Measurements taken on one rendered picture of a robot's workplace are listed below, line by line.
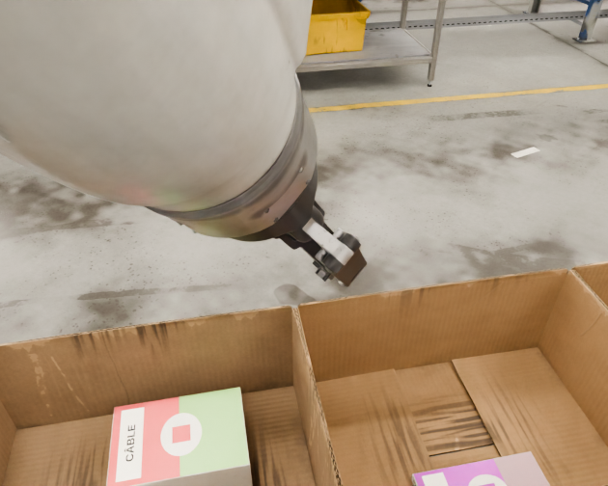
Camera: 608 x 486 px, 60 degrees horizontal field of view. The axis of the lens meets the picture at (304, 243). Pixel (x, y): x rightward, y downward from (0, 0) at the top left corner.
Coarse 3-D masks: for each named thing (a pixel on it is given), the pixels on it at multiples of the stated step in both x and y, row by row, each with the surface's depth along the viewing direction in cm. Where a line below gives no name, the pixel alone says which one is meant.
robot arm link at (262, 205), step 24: (312, 120) 26; (288, 144) 21; (312, 144) 25; (288, 168) 22; (312, 168) 25; (264, 192) 22; (288, 192) 25; (168, 216) 22; (192, 216) 22; (216, 216) 22; (240, 216) 23; (264, 216) 24
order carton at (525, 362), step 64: (320, 320) 70; (384, 320) 73; (448, 320) 75; (512, 320) 78; (576, 320) 73; (320, 384) 78; (384, 384) 77; (448, 384) 78; (512, 384) 78; (576, 384) 75; (384, 448) 69; (448, 448) 70; (512, 448) 69; (576, 448) 70
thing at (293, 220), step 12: (312, 180) 29; (312, 192) 29; (300, 204) 28; (312, 204) 30; (288, 216) 28; (300, 216) 30; (312, 216) 31; (276, 228) 29; (288, 228) 30; (300, 228) 31; (240, 240) 30; (252, 240) 30; (300, 240) 32
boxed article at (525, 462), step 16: (464, 464) 67; (480, 464) 66; (496, 464) 66; (512, 464) 66; (528, 464) 66; (416, 480) 65; (432, 480) 65; (448, 480) 65; (464, 480) 65; (480, 480) 65; (496, 480) 65; (512, 480) 65; (528, 480) 65; (544, 480) 65
